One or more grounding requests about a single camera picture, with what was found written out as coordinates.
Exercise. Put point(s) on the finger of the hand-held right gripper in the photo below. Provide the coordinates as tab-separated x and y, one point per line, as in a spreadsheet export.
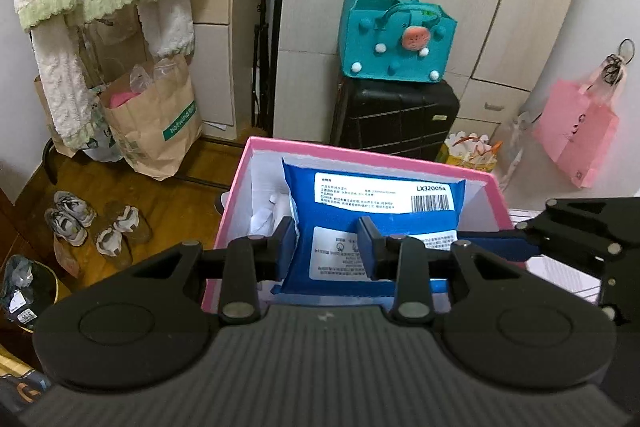
505	243

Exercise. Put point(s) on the pink cloth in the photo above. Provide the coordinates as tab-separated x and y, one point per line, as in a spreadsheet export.
125	99

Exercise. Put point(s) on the clear plastic bag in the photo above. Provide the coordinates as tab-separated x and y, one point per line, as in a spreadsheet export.
517	142
150	74

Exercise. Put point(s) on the black suitcase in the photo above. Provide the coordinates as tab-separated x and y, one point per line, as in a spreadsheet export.
395	117

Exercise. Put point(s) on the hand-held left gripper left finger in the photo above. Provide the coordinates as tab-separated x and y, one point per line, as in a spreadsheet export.
286	249

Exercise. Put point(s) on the tall beige cabinet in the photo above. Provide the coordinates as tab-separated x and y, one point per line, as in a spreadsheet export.
215	57

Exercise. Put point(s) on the grey sneaker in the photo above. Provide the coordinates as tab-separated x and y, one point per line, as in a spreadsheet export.
75	207
65	227

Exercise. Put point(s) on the wall hook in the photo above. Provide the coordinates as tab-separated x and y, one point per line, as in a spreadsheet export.
626	41

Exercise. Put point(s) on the teal felt handbag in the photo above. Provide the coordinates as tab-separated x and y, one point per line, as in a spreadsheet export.
370	42

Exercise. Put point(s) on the pink cardboard box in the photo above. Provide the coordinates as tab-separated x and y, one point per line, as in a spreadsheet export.
235	202

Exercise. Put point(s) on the colourful gift bag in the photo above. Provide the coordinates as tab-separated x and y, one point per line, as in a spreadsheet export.
472	154

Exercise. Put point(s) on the patterned plastic bag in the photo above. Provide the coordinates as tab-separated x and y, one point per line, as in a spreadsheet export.
102	137

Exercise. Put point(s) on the pink paper bag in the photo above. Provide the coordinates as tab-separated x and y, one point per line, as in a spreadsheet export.
575	132

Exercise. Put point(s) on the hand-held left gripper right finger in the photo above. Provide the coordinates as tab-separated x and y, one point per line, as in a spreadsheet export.
369	249

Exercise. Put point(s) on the dark blue packet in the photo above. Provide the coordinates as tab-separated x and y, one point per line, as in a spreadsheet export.
340	187

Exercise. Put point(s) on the black clothes rack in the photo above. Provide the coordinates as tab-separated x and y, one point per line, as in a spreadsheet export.
262	82

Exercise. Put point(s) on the striped tablecloth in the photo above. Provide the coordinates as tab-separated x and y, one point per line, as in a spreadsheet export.
560	274

